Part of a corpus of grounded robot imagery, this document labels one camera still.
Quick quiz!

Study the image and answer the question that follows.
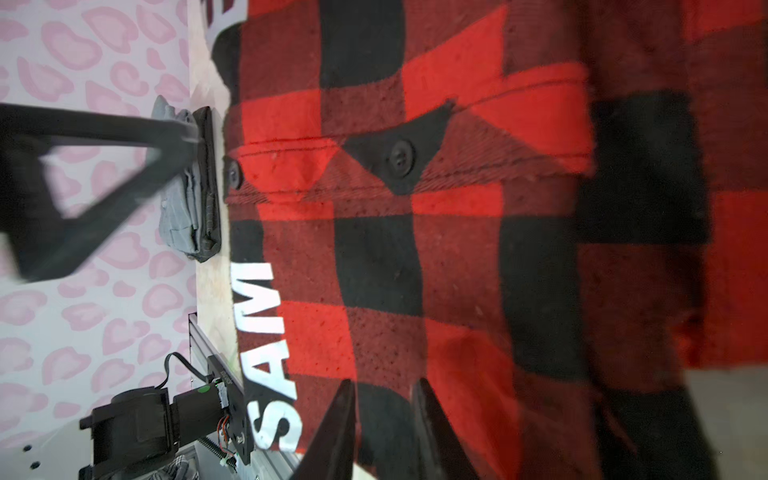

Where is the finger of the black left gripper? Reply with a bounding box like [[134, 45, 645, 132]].
[[0, 103, 200, 283]]

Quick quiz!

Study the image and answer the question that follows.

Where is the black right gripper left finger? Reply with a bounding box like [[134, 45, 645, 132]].
[[291, 379, 356, 480]]

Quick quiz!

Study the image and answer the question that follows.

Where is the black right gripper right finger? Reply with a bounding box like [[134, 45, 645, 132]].
[[411, 378, 479, 480]]

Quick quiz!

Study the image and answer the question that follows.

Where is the red black plaid shirt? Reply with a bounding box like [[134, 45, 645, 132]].
[[202, 1, 767, 479]]

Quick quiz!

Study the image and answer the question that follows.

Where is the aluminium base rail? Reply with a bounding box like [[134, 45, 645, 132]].
[[188, 312, 299, 479]]

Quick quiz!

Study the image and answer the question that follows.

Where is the folded grey shirt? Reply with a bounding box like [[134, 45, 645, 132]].
[[151, 95, 200, 258]]

